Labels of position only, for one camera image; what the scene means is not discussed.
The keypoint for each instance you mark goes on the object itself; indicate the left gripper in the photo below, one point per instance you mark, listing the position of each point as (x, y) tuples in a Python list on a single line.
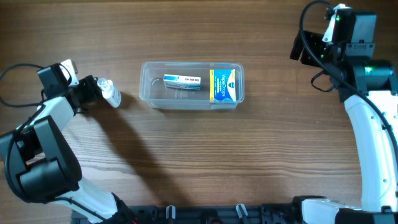
[(90, 87)]

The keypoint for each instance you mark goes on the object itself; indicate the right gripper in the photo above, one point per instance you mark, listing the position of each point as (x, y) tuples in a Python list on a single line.
[(314, 40)]

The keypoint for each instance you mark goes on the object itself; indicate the white spray bottle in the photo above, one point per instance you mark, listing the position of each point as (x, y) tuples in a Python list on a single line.
[(110, 92)]

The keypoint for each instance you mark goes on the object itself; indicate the clear plastic container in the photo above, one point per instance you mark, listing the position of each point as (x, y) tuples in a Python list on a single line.
[(158, 96)]

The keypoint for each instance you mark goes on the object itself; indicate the white Panadol box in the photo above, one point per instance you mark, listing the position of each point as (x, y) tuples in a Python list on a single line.
[(182, 82)]

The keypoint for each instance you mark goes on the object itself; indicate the blue VapoDrops box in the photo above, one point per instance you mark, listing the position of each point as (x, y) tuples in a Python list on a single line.
[(222, 85)]

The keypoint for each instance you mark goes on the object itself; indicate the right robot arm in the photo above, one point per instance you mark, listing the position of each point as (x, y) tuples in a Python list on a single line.
[(368, 90)]

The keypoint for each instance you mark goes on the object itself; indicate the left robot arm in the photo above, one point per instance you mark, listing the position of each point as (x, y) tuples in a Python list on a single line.
[(40, 166)]

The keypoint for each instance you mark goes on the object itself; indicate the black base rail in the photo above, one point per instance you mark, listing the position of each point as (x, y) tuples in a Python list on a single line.
[(265, 214)]

